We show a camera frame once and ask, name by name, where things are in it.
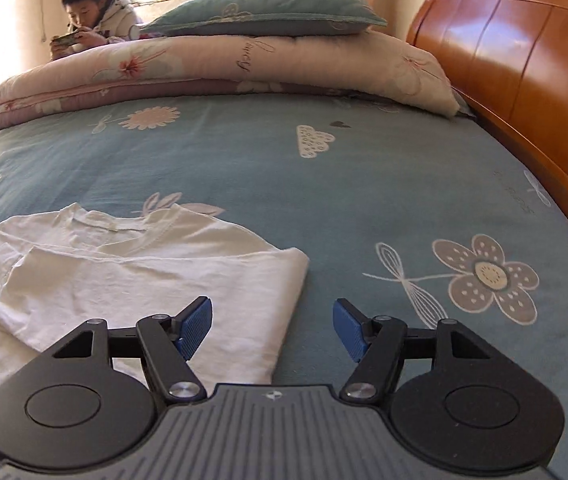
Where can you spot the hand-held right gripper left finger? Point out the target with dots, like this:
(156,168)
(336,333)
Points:
(196,327)

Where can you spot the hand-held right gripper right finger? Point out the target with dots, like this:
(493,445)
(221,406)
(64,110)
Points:
(349,332)

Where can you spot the white printed long-sleeve shirt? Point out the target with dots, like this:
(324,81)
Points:
(139,270)

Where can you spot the blue floral bed sheet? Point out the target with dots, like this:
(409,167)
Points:
(264,170)

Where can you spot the pink floral folded quilt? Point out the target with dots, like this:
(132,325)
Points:
(214,60)

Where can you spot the wooden headboard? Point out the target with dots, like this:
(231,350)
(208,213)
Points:
(514,60)

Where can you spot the green floral pillow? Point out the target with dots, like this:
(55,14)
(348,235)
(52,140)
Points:
(264,10)

